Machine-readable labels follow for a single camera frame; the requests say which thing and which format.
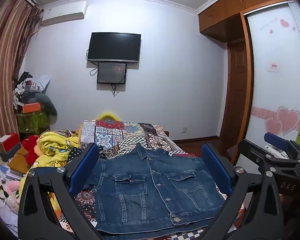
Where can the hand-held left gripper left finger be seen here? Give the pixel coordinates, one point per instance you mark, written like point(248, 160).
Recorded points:
point(81, 170)

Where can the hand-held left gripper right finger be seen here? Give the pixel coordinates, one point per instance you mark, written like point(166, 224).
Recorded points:
point(216, 170)

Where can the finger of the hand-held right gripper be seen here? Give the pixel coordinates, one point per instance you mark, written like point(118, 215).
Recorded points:
point(277, 140)
point(250, 152)

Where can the blue denim jacket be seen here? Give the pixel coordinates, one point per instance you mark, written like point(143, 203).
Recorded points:
point(145, 192)

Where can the pile of clothes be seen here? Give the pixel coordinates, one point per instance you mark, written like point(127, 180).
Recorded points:
point(27, 87)

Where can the navy patterned cloth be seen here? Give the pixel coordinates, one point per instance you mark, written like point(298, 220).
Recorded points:
point(76, 153)

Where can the yellow cartoon blanket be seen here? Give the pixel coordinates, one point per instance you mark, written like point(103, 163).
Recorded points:
point(52, 150)

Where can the red plush toy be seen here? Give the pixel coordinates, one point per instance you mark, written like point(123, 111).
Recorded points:
point(30, 150)

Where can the patchwork patterned blanket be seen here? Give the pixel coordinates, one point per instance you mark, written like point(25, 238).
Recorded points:
point(130, 135)

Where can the yellow rounded object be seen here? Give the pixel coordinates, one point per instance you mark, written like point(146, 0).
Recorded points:
point(108, 116)

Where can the brown cardboard box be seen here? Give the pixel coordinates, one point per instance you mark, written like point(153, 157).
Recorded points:
point(17, 162)

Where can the pink plush toy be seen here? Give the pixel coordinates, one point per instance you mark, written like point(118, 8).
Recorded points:
point(11, 187)

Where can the small label sticker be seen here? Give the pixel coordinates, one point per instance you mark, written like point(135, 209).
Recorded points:
point(273, 67)

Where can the red and white box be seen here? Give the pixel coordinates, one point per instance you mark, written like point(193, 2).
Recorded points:
point(7, 142)

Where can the stack of books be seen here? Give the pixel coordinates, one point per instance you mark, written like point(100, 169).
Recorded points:
point(2, 176)

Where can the orange box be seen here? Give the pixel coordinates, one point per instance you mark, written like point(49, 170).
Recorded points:
point(31, 108)

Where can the white plastic bag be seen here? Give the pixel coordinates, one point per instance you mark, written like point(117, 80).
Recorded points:
point(1, 210)

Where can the brown striped curtain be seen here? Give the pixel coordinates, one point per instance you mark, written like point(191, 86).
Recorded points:
point(7, 55)

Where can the wooden overhead cabinet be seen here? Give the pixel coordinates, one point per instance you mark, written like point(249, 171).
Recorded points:
point(230, 10)

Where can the white air conditioner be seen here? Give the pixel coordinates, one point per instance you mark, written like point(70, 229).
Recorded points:
point(63, 12)

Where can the white wall socket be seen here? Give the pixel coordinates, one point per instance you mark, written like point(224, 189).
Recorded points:
point(184, 129)

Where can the small black wall monitor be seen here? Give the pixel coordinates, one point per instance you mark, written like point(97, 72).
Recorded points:
point(111, 73)

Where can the black wall television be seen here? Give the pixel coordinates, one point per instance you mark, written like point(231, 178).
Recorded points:
point(114, 47)

